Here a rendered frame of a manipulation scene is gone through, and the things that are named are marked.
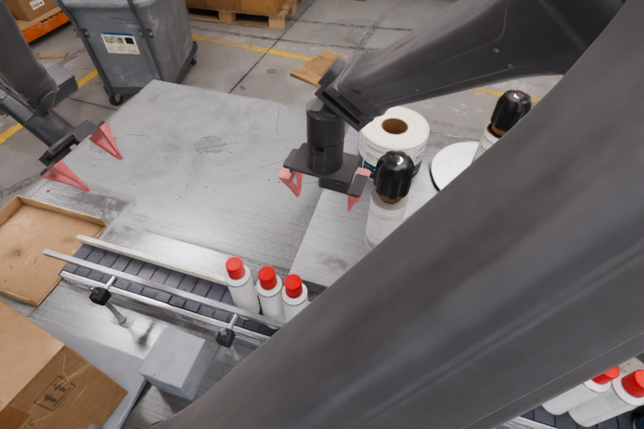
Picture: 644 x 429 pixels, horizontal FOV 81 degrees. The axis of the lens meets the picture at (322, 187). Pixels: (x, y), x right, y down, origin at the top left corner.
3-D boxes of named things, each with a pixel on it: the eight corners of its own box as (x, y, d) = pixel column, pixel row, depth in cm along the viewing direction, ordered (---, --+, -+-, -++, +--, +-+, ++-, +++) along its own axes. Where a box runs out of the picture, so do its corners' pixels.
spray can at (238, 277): (264, 303, 89) (251, 255, 74) (254, 323, 86) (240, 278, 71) (243, 296, 90) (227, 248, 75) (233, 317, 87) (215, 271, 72)
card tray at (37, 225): (107, 226, 110) (101, 217, 108) (37, 307, 94) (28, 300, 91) (24, 203, 116) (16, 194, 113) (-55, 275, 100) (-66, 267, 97)
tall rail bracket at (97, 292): (142, 300, 95) (116, 265, 83) (124, 327, 90) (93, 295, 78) (131, 297, 96) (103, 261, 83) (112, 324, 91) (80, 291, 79)
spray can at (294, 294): (312, 319, 87) (310, 273, 72) (305, 341, 83) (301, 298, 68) (290, 312, 88) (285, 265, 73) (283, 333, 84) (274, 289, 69)
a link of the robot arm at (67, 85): (-11, 62, 61) (40, 99, 63) (47, 32, 68) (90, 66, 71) (-10, 101, 69) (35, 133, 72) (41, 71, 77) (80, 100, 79)
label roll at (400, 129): (346, 171, 119) (349, 135, 108) (371, 134, 131) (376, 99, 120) (407, 193, 112) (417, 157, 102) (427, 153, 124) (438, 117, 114)
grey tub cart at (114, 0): (139, 56, 341) (92, -69, 271) (209, 56, 340) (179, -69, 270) (99, 116, 281) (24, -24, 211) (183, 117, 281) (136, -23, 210)
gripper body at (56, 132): (96, 124, 75) (63, 95, 72) (56, 157, 69) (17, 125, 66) (84, 135, 79) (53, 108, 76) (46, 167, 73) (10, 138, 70)
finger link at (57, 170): (113, 169, 75) (72, 134, 71) (86, 194, 71) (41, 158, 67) (100, 178, 80) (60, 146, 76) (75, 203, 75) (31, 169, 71)
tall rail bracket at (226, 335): (252, 335, 89) (241, 304, 77) (239, 367, 84) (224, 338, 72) (240, 331, 90) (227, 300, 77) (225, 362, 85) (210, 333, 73)
